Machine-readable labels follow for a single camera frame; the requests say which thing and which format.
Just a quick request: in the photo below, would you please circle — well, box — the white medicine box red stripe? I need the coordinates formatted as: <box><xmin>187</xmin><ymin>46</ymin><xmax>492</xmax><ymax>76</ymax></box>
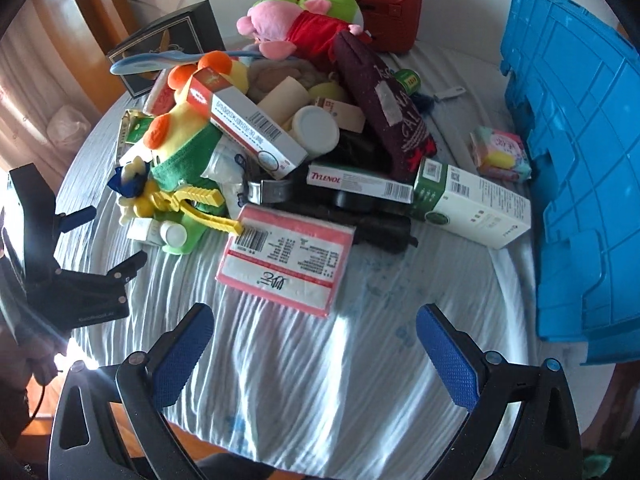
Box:
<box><xmin>307</xmin><ymin>162</ymin><xmax>416</xmax><ymax>204</ymax></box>

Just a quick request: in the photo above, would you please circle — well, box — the blue foam boomerang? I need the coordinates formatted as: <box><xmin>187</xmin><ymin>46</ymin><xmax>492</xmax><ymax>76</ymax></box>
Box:
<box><xmin>110</xmin><ymin>50</ymin><xmax>261</xmax><ymax>77</ymax></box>

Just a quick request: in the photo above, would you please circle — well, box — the dark maroon plush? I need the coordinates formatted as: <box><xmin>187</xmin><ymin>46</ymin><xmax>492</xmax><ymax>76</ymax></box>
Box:
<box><xmin>332</xmin><ymin>30</ymin><xmax>439</xmax><ymax>182</ymax></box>

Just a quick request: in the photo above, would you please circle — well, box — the blue yellow toy figure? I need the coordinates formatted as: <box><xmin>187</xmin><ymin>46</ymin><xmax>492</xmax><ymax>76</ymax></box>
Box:
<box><xmin>110</xmin><ymin>155</ymin><xmax>162</xmax><ymax>227</ymax></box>

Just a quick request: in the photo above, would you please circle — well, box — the yellow orange duck plush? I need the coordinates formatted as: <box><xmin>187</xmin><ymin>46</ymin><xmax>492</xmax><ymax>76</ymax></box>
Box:
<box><xmin>147</xmin><ymin>52</ymin><xmax>251</xmax><ymax>166</ymax></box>

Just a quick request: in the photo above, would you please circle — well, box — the black gift bag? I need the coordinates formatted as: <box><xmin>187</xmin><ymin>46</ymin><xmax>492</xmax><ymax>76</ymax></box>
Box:
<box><xmin>106</xmin><ymin>2</ymin><xmax>227</xmax><ymax>98</ymax></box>

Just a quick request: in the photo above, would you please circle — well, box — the blue plastic crate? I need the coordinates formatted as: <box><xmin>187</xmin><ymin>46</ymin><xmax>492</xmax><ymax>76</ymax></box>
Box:
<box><xmin>500</xmin><ymin>0</ymin><xmax>640</xmax><ymax>366</ymax></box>

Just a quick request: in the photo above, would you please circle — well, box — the pastel tissue packet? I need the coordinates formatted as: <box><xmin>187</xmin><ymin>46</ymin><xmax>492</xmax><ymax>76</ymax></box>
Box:
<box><xmin>469</xmin><ymin>125</ymin><xmax>532</xmax><ymax>182</ymax></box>

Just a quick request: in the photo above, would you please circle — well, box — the small red white box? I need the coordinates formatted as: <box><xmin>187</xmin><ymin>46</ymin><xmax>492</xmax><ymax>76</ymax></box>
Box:
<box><xmin>145</xmin><ymin>72</ymin><xmax>177</xmax><ymax>117</ymax></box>

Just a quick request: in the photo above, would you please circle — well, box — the small white bottle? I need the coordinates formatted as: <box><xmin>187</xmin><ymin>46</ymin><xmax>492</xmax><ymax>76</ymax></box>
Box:
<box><xmin>159</xmin><ymin>220</ymin><xmax>189</xmax><ymax>247</ymax></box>

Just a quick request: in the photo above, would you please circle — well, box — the beige paper tag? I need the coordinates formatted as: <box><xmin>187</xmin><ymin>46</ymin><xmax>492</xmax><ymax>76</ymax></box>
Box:
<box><xmin>315</xmin><ymin>97</ymin><xmax>367</xmax><ymax>134</ymax></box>

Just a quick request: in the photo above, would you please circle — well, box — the yellow plastic clip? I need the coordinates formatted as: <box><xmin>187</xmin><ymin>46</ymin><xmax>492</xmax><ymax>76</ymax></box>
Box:
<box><xmin>159</xmin><ymin>185</ymin><xmax>244</xmax><ymax>237</ymax></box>

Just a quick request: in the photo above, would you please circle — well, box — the torn cream green box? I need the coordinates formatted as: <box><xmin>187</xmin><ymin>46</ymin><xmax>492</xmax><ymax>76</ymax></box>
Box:
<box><xmin>117</xmin><ymin>109</ymin><xmax>157</xmax><ymax>162</ymax></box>

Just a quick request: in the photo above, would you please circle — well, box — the white round jar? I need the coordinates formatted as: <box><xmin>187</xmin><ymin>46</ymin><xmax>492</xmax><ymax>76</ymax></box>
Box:
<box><xmin>292</xmin><ymin>107</ymin><xmax>341</xmax><ymax>157</ymax></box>

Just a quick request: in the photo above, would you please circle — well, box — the black metal clip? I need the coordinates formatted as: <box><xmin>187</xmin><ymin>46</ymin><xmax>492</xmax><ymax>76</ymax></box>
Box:
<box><xmin>239</xmin><ymin>154</ymin><xmax>294</xmax><ymax>207</ymax></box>

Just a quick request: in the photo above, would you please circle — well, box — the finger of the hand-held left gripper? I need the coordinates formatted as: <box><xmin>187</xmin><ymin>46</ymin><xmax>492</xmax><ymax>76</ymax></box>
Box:
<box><xmin>9</xmin><ymin>162</ymin><xmax>97</xmax><ymax>272</ymax></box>
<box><xmin>56</xmin><ymin>250</ymin><xmax>149</xmax><ymax>288</ymax></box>

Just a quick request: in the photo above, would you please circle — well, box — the beige curtain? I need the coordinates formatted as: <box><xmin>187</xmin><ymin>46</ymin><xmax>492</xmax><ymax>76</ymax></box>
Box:
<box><xmin>0</xmin><ymin>0</ymin><xmax>132</xmax><ymax>172</ymax></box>

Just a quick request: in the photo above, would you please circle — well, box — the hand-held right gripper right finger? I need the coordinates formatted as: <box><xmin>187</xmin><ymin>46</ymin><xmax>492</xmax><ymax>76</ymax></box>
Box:
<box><xmin>416</xmin><ymin>302</ymin><xmax>585</xmax><ymax>480</ymax></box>

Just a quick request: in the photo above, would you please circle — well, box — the small green packet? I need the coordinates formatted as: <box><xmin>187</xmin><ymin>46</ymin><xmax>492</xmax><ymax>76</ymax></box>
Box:
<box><xmin>395</xmin><ymin>68</ymin><xmax>421</xmax><ymax>99</ymax></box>

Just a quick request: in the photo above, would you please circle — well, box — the pink tissue pack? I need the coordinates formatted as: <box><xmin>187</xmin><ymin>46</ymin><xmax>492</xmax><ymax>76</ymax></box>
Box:
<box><xmin>216</xmin><ymin>204</ymin><xmax>357</xmax><ymax>319</ymax></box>

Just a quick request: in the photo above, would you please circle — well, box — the round white desktop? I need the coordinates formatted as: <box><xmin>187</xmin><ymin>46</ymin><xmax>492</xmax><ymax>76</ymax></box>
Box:
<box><xmin>52</xmin><ymin>35</ymin><xmax>618</xmax><ymax>461</ymax></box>

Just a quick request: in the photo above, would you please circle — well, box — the white box green end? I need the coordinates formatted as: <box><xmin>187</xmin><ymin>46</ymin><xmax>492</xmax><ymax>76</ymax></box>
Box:
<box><xmin>412</xmin><ymin>157</ymin><xmax>532</xmax><ymax>250</ymax></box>

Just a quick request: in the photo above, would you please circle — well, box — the cream paper roll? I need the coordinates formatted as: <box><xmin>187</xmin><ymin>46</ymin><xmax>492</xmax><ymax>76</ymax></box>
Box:
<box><xmin>257</xmin><ymin>76</ymin><xmax>309</xmax><ymax>127</ymax></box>

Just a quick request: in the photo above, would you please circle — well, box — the light green plush item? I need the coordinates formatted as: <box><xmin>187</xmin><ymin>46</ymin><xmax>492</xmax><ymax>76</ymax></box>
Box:
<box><xmin>162</xmin><ymin>210</ymin><xmax>207</xmax><ymax>256</ymax></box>

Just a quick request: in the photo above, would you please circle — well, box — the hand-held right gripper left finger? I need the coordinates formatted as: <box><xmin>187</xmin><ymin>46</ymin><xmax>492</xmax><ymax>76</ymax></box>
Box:
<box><xmin>48</xmin><ymin>302</ymin><xmax>217</xmax><ymax>480</ymax></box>

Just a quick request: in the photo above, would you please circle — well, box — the red white starburst medicine box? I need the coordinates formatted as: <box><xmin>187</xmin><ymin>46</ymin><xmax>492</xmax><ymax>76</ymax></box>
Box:
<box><xmin>190</xmin><ymin>67</ymin><xmax>309</xmax><ymax>181</ymax></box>

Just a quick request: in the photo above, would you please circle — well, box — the black pouch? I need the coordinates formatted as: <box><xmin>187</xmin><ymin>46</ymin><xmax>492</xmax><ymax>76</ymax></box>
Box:
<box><xmin>290</xmin><ymin>199</ymin><xmax>419</xmax><ymax>257</ymax></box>

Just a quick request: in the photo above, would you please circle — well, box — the grey plush toy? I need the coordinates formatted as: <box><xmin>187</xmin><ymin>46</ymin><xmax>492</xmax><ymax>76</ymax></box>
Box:
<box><xmin>249</xmin><ymin>57</ymin><xmax>334</xmax><ymax>104</ymax></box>

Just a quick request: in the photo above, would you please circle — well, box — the pink pig plush red dress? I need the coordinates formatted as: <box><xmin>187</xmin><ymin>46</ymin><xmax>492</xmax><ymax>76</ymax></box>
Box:
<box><xmin>237</xmin><ymin>0</ymin><xmax>374</xmax><ymax>59</ymax></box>

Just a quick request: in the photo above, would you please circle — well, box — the white plastic bag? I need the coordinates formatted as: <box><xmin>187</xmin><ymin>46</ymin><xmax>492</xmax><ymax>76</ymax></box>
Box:
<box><xmin>47</xmin><ymin>103</ymin><xmax>92</xmax><ymax>142</ymax></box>

